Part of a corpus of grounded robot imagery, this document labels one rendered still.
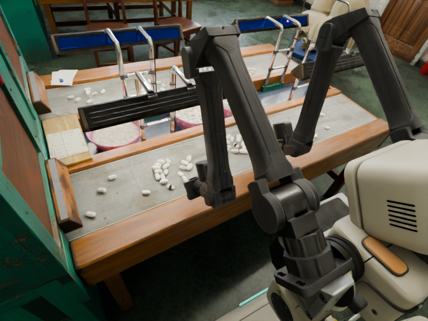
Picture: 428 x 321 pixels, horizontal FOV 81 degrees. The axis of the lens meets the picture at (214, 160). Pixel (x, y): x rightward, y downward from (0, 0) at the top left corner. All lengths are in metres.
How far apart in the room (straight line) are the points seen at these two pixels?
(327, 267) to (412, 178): 0.19
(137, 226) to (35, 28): 2.98
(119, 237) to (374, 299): 0.75
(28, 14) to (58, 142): 2.43
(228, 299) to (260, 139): 1.33
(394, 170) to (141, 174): 0.93
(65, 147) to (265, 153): 0.98
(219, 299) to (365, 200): 1.30
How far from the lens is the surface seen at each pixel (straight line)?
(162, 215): 0.99
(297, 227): 0.46
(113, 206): 1.07
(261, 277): 1.78
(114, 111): 0.91
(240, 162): 1.23
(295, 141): 0.94
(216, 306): 1.68
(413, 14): 5.68
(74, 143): 1.29
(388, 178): 0.49
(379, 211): 0.52
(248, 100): 0.50
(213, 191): 0.70
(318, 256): 0.47
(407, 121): 0.78
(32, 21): 3.62
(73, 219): 0.95
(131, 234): 0.97
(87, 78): 1.75
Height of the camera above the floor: 1.62
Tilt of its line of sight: 47 degrees down
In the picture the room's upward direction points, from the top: 10 degrees clockwise
